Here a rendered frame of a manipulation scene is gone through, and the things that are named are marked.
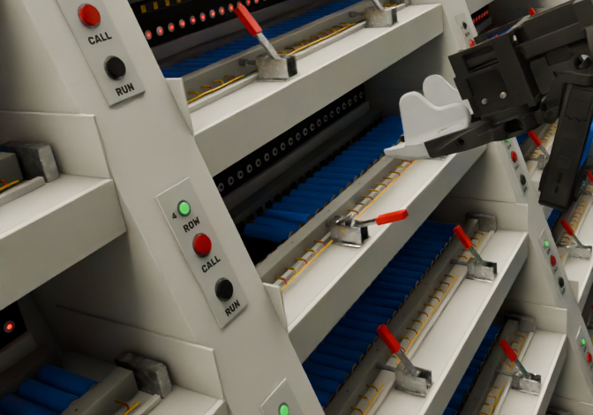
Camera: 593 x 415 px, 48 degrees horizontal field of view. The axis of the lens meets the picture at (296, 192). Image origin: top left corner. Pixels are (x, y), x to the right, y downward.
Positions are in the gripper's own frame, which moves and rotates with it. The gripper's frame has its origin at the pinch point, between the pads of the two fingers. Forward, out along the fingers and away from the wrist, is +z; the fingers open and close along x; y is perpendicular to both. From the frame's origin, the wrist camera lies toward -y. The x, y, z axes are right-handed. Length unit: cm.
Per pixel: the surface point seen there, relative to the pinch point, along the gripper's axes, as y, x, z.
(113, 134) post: 13.1, 22.1, 10.5
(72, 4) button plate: 23.1, 20.1, 10.0
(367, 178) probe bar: -5.7, -15.3, 15.8
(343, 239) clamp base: -8.4, -2.4, 13.6
